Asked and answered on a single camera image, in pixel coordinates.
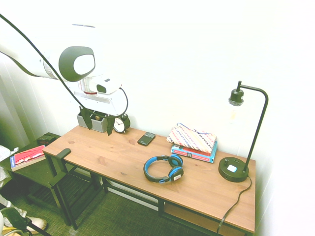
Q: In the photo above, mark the black mobile phone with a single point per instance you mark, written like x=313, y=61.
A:
x=146, y=139

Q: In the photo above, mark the dark side table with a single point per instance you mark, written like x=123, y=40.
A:
x=37, y=170

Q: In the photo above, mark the striped fabric pouch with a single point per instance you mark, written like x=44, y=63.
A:
x=190, y=138

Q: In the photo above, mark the red book with white spine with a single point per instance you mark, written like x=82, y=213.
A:
x=28, y=157

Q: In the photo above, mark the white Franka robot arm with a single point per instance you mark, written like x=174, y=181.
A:
x=83, y=62

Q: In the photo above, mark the blue book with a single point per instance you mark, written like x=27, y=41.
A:
x=199, y=158

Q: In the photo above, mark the blue and black headphone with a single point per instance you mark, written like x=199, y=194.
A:
x=175, y=160

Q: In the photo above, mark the black alarm clock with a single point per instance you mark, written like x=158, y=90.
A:
x=119, y=125

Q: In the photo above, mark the small black box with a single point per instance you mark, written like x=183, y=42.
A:
x=46, y=139

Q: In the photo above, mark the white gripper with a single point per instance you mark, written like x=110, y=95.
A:
x=108, y=102

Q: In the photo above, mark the black desk lamp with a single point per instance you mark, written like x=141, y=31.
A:
x=232, y=172

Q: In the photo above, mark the grey desk organizer box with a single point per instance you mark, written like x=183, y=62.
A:
x=98, y=127

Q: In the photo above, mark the beige shoe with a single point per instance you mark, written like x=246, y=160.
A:
x=37, y=223

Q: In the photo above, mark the wooden lower desk shelf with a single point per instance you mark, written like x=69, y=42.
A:
x=192, y=218

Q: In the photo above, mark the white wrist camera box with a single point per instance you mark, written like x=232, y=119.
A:
x=106, y=85

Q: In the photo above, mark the red book under pouch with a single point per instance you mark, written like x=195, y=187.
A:
x=199, y=150

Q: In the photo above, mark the white cloth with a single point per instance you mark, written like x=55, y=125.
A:
x=4, y=153

